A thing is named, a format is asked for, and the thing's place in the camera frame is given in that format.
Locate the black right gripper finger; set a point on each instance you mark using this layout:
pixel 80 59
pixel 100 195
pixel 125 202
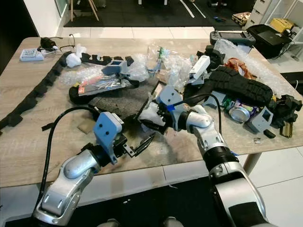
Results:
pixel 151 127
pixel 160 109

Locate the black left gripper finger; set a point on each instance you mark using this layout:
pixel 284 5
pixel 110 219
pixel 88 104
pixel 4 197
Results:
pixel 138 153
pixel 144 142

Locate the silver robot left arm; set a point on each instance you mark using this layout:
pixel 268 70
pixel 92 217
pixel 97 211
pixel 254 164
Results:
pixel 71 172

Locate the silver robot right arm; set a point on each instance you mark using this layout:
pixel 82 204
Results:
pixel 215 142

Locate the grey felt pad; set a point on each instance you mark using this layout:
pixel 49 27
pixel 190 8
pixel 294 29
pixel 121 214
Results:
pixel 118 104

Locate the clear plastic bag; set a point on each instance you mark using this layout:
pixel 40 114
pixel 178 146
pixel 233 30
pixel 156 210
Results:
pixel 173 68
pixel 78 75
pixel 137 68

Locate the brown cardboard piece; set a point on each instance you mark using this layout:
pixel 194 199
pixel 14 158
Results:
pixel 85 126

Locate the silver red foil packet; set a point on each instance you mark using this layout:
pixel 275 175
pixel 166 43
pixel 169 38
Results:
pixel 99 86

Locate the crushed silver drink can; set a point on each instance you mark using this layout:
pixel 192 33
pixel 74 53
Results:
pixel 241 113

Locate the black boot with lugged sole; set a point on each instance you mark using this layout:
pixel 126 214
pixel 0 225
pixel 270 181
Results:
pixel 236 85

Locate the robot left leg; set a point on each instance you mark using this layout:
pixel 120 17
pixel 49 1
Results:
pixel 109 223

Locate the robot leg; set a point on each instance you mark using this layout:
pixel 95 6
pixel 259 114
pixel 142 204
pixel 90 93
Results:
pixel 171 222
pixel 109 223

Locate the robot right leg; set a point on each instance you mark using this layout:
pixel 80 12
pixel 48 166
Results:
pixel 171 222

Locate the black printed gripper part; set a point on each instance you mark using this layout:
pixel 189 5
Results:
pixel 214 54
pixel 286 106

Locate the small black foam piece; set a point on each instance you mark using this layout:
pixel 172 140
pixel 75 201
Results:
pixel 48 126

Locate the black floor mat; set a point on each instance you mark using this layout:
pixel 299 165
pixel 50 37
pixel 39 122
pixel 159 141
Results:
pixel 147 16

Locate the small black plastic piece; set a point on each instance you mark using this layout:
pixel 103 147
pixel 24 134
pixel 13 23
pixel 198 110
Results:
pixel 269 134

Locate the white crumpled paper ball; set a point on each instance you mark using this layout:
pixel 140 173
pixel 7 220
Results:
pixel 73 60

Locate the black handheld controller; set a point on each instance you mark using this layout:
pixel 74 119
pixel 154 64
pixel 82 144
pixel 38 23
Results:
pixel 229 37

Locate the clear bubble wrap sheet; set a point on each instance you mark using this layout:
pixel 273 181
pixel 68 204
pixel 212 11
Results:
pixel 265 71

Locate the black notched foam strip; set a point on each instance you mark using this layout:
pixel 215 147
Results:
pixel 28 98

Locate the small brass metal piece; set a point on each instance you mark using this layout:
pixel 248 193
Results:
pixel 286 131

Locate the small wooden crate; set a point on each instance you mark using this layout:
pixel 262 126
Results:
pixel 241 18

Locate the black printer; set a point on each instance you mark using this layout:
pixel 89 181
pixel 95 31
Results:
pixel 267 38

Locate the white battery charger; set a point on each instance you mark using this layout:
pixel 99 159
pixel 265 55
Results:
pixel 31 55

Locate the wooden legged chair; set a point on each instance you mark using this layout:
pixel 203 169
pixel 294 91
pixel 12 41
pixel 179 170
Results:
pixel 71 10

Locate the white shelf unit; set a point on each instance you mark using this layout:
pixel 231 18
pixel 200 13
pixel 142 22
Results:
pixel 262 9

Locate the yellow plastic crate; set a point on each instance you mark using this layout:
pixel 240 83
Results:
pixel 281 24

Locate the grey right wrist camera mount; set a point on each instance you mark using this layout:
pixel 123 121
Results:
pixel 170 97

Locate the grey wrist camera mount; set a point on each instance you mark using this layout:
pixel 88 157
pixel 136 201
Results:
pixel 108 130
pixel 170 97

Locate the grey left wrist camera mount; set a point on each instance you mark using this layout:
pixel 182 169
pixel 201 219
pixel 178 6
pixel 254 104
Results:
pixel 108 130

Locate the white camera module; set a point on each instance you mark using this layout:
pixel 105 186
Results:
pixel 200 66

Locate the grey printed camera mount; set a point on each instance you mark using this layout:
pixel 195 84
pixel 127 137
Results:
pixel 116 67
pixel 261 119

